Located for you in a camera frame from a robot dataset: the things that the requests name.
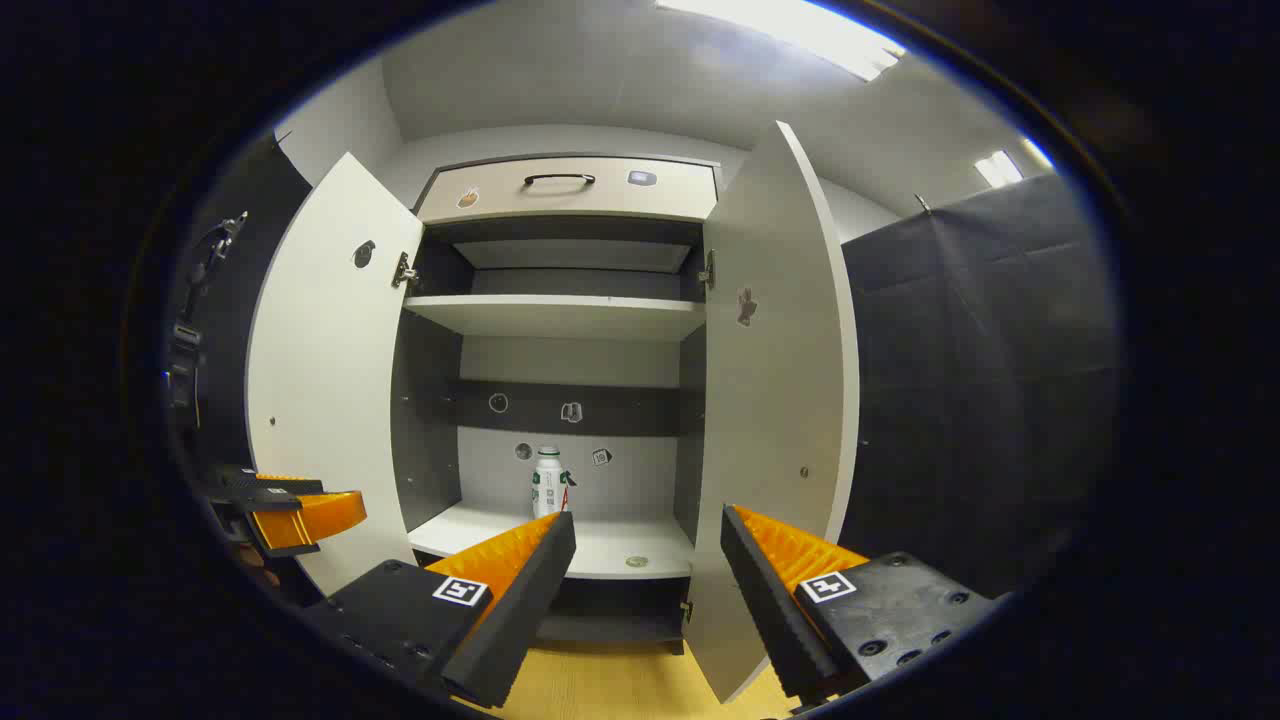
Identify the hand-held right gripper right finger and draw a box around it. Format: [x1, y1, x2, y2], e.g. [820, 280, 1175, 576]
[720, 504, 1001, 707]

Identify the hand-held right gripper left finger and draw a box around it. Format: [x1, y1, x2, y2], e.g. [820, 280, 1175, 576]
[300, 511, 578, 709]

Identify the white plastic bottle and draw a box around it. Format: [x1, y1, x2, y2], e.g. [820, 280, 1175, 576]
[531, 446, 568, 519]

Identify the white and grey cabinet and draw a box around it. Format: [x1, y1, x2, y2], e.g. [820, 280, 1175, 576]
[390, 152, 723, 656]

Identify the white cabinet shelf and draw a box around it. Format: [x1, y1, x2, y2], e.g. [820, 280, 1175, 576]
[403, 294, 708, 343]

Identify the beige cabinet drawer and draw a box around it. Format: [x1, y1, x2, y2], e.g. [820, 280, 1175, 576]
[415, 155, 719, 225]

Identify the large ceiling light panel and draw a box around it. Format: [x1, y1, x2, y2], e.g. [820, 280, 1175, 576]
[655, 0, 908, 83]

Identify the hand-held gripper cable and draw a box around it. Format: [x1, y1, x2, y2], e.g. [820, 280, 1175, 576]
[185, 212, 249, 301]

